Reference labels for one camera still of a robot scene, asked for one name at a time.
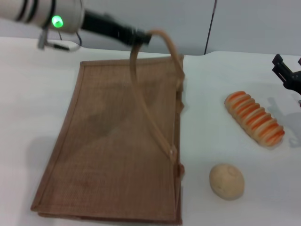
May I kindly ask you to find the orange striped bread loaf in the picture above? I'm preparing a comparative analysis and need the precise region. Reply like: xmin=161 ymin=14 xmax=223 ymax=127
xmin=223 ymin=90 xmax=285 ymax=148

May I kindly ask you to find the thin black cable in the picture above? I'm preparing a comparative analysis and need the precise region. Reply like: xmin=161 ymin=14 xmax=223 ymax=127
xmin=57 ymin=30 xmax=83 ymax=48

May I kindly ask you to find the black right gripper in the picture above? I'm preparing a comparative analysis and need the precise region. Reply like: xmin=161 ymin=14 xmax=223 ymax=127
xmin=272 ymin=54 xmax=301 ymax=95

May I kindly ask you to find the round beige egg yolk pastry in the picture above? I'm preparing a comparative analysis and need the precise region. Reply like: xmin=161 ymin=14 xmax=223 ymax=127
xmin=209 ymin=163 xmax=246 ymax=201

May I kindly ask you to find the white flat device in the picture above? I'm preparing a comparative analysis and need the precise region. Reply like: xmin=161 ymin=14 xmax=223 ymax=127
xmin=46 ymin=39 xmax=81 ymax=52

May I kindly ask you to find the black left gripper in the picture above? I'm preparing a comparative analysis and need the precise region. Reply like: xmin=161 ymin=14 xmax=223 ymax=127
xmin=80 ymin=9 xmax=151 ymax=48

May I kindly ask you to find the brown woven handbag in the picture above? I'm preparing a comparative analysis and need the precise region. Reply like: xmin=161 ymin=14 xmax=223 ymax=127
xmin=30 ymin=29 xmax=187 ymax=226

